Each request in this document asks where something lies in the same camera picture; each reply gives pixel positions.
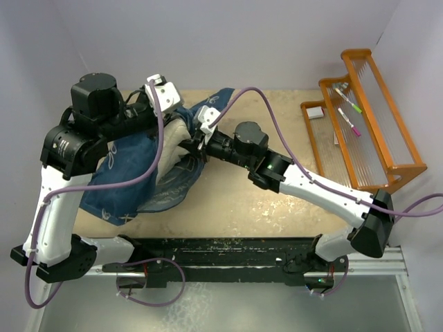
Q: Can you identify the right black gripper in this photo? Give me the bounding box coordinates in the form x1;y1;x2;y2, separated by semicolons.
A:
178;128;254;169

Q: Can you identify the blue fish-print pillowcase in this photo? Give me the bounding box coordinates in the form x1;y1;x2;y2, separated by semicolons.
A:
80;88;234;225

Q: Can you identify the white pillow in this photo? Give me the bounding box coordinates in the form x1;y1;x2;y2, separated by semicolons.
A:
156;118;191;184

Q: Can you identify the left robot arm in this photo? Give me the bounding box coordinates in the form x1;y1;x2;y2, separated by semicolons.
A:
10;73;177;284

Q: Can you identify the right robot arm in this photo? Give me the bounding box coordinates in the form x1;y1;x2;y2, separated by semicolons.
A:
180;121;394;270

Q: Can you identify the white eraser box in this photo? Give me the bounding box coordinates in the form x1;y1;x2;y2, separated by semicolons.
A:
306;107;325;120

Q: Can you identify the pink-capped marker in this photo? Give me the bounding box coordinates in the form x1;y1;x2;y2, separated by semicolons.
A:
337;107;361;137

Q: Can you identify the orange wooden stepped rack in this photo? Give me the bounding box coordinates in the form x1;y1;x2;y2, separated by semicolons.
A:
300;48;427;194

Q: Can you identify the green-capped marker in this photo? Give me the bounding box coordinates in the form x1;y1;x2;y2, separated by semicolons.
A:
334;88;363;114

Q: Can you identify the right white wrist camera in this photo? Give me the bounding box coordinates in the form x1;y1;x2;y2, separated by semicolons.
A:
197;105;221;134

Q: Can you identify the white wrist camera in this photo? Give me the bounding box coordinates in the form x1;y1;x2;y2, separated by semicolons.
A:
145;74;183;116
197;105;221;134

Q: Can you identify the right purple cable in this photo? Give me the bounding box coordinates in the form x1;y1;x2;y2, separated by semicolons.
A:
211;86;443;302

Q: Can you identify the purple cable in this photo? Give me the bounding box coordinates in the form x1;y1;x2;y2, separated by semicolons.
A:
24;78;186;309
211;86;443;302

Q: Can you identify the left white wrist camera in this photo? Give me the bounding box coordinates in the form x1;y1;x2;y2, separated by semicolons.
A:
145;74;183;116

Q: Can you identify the aluminium table frame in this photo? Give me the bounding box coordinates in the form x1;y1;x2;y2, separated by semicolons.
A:
27;90;422;332

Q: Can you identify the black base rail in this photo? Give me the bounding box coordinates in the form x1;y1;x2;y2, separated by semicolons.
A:
103;237;348;290

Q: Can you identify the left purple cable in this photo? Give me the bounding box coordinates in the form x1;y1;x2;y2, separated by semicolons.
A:
24;78;186;309

